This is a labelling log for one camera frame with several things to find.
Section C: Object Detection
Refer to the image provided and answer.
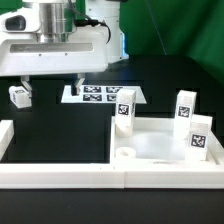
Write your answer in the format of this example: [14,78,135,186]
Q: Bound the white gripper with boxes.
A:
[0,28,108,97]

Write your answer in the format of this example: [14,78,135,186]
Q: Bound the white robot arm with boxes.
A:
[0,0,126,95]

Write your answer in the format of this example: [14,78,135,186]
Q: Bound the white U-shaped obstacle fence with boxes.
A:
[0,119,224,190]

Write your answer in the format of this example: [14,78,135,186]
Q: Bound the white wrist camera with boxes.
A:
[0,13,40,33]

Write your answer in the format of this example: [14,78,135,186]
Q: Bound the grey braided camera cable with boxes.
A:
[68,0,112,44]

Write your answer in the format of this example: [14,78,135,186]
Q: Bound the white square tabletop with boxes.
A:
[110,117,224,165]

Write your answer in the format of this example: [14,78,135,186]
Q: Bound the white fiducial marker sheet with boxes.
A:
[61,85,146,104]

